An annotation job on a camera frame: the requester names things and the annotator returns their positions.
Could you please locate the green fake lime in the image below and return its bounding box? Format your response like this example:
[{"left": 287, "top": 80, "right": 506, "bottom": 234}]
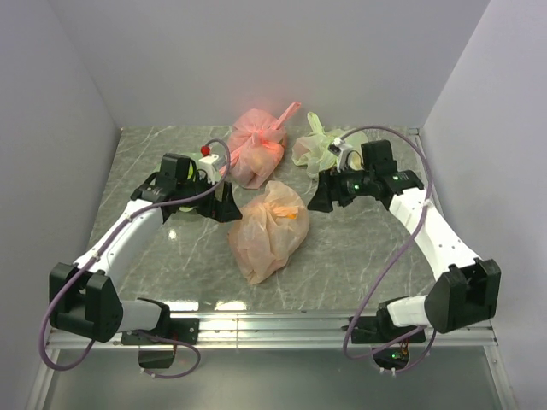
[{"left": 186, "top": 163, "right": 196, "bottom": 180}]

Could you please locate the pink tied plastic bag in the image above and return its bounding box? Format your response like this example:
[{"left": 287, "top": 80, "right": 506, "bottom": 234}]
[{"left": 227, "top": 102, "right": 301, "bottom": 190}]

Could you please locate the orange plastic bag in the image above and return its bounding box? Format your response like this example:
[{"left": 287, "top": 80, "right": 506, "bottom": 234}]
[{"left": 227, "top": 181, "right": 310, "bottom": 285}]

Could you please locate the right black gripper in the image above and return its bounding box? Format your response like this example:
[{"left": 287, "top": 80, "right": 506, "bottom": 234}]
[{"left": 308, "top": 161, "right": 375, "bottom": 212}]

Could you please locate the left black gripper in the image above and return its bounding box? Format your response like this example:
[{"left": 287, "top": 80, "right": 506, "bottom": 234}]
[{"left": 178, "top": 171, "right": 242, "bottom": 222}]

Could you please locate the green tied plastic bag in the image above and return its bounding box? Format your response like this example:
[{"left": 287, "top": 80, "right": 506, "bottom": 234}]
[{"left": 291, "top": 112, "right": 369, "bottom": 180}]

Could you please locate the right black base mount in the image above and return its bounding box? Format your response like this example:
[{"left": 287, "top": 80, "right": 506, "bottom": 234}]
[{"left": 350, "top": 316, "right": 426, "bottom": 372}]

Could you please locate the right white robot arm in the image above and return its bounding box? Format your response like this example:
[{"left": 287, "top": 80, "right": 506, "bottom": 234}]
[{"left": 308, "top": 139, "right": 501, "bottom": 341}]

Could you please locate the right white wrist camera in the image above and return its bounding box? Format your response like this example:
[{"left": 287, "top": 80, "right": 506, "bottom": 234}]
[{"left": 328, "top": 138, "right": 353, "bottom": 173}]

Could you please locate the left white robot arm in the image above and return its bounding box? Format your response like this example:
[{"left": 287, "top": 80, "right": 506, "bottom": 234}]
[{"left": 49, "top": 154, "right": 242, "bottom": 343}]

